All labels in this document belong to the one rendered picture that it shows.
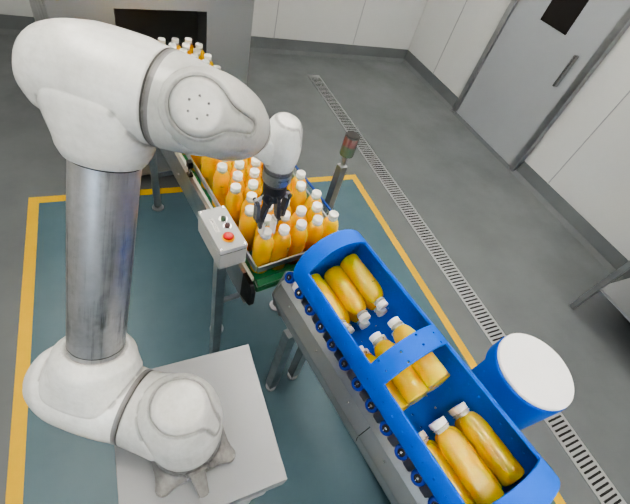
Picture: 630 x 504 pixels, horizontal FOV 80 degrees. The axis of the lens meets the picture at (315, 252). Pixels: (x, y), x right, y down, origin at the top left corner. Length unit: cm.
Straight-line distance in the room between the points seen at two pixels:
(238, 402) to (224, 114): 78
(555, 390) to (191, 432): 120
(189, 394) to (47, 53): 58
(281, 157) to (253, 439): 73
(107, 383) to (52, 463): 142
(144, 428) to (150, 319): 165
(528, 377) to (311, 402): 118
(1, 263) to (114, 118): 236
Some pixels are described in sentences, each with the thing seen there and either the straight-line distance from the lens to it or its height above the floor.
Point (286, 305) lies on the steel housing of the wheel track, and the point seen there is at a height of 87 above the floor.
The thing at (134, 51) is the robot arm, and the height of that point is 186.
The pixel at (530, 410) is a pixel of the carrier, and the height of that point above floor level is 100.
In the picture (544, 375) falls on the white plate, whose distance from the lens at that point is 158.
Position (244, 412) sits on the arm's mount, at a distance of 107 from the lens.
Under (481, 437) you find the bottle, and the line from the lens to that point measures 121.
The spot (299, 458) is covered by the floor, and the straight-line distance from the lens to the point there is 218.
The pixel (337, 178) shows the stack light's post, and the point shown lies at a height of 104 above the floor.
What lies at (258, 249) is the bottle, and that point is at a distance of 137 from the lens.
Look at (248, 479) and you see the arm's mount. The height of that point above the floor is 107.
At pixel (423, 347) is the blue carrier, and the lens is 110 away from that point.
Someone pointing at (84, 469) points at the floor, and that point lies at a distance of 220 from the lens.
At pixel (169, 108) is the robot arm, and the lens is 49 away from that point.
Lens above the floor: 209
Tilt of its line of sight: 48 degrees down
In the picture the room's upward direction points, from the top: 20 degrees clockwise
